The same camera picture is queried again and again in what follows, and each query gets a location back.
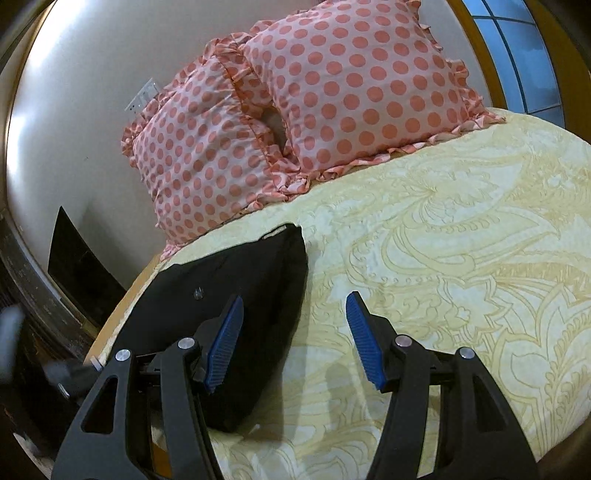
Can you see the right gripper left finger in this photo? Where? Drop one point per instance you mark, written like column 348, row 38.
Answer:
column 111, row 435

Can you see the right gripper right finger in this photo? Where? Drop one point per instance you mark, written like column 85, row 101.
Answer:
column 479, row 436

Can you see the black pants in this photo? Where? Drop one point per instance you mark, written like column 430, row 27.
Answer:
column 269, row 274

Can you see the yellow patterned bedsheet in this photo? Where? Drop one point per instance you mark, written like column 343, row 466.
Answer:
column 481, row 241

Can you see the polka dot pillow lower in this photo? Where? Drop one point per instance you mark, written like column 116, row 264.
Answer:
column 201, row 148

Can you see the polka dot pillow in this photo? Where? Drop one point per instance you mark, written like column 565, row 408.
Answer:
column 201, row 148
column 353, row 82

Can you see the polka dot pillow upper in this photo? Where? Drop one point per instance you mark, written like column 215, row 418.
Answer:
column 353, row 82

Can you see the blue glass window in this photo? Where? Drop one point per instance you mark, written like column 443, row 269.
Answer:
column 520, row 56

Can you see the wooden bed frame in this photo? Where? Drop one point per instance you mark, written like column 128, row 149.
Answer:
column 160, row 458

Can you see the white wall switch plate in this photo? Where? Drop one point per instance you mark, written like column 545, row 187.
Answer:
column 147, row 92

